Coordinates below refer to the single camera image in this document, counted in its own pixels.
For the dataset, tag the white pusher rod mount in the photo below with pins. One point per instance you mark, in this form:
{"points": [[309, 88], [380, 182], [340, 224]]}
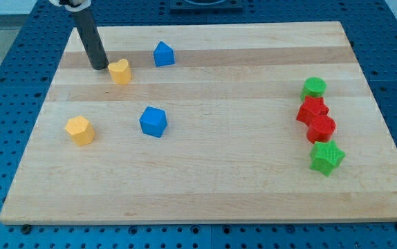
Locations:
{"points": [[72, 5]]}

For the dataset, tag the blue cube block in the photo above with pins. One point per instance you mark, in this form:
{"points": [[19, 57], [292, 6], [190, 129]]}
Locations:
{"points": [[153, 122]]}

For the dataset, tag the red cylinder block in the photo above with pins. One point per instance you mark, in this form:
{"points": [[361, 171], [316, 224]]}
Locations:
{"points": [[321, 129]]}

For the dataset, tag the green cylinder block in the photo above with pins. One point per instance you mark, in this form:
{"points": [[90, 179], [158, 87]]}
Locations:
{"points": [[314, 87]]}

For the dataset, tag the blue pentagon house block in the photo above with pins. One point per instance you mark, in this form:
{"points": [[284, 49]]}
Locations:
{"points": [[163, 55]]}

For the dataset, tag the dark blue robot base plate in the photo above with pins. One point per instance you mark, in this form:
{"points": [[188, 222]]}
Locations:
{"points": [[202, 5]]}

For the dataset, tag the yellow hexagon block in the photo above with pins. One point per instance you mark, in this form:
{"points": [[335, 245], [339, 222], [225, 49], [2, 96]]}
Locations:
{"points": [[80, 130]]}

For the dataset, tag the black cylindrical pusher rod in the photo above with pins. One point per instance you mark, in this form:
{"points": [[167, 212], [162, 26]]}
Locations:
{"points": [[89, 35]]}

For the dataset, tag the wooden board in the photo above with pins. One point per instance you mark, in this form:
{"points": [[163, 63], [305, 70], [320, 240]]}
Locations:
{"points": [[232, 151]]}

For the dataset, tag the green star block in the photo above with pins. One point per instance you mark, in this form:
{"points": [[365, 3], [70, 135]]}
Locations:
{"points": [[325, 157]]}

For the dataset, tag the red star block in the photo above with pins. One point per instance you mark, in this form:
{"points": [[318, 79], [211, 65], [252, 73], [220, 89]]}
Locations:
{"points": [[311, 108]]}

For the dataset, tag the yellow heart block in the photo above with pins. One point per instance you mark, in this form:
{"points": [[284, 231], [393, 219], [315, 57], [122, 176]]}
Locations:
{"points": [[120, 71]]}

